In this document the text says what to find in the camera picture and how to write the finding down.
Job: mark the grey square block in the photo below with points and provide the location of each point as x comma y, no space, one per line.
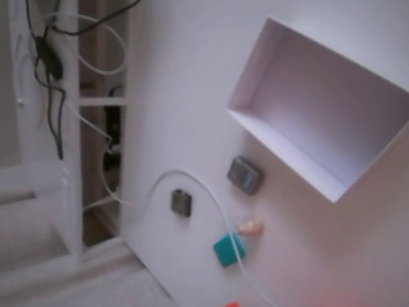
245,175

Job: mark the small black clear-lid box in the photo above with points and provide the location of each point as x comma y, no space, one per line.
181,203

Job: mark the white metal frame rack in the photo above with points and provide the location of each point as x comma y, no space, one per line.
42,175

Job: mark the small beige bear figurine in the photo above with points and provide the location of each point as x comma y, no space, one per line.
251,227

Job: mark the green cube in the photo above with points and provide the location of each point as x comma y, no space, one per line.
228,249

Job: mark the white cardboard box bin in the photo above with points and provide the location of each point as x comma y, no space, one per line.
322,111

